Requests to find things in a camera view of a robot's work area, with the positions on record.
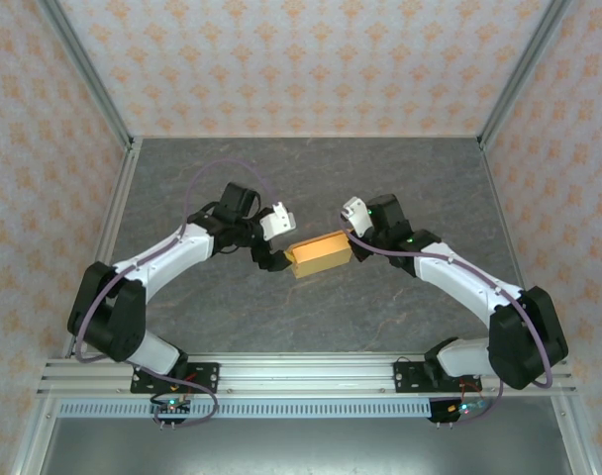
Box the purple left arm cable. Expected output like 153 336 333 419
72 157 278 428

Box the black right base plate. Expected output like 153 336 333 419
393 359 481 395

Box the aluminium table side rail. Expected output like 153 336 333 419
61 138 144 358
478 141 550 357

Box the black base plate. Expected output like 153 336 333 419
129 361 221 395
393 359 481 395

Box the right circuit board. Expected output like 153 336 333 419
447 399 490 416

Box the left circuit board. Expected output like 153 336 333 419
150 395 192 415

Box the slotted grey cable duct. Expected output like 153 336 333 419
57 399 434 420

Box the circuit board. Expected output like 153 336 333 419
447 399 490 416
150 395 192 415

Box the yellow cardboard paper box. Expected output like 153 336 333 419
286 230 354 281

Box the aluminium mounting rail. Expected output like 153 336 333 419
36 351 577 398

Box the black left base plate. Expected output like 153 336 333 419
129 361 221 395

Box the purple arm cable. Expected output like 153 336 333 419
337 210 554 427
72 157 278 428

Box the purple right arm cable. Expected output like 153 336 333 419
337 210 554 427

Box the grey metal panel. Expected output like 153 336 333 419
37 416 575 475

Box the aluminium frame post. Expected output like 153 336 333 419
36 0 136 150
477 0 577 150

